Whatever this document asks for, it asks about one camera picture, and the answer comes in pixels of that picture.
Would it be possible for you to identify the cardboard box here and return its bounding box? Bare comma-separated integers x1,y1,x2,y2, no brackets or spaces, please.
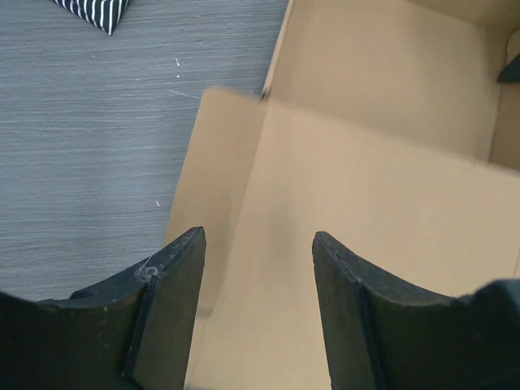
166,1,519,389

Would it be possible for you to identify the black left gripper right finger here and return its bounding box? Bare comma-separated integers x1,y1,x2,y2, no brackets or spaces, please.
312,232,519,389

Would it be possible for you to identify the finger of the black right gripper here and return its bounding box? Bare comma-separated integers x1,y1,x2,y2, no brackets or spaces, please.
496,54,520,84

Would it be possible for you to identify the black white striped cloth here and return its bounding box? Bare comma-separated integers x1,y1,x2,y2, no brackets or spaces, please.
54,0,130,36

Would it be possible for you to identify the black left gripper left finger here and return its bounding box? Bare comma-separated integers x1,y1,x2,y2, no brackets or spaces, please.
1,227,206,389

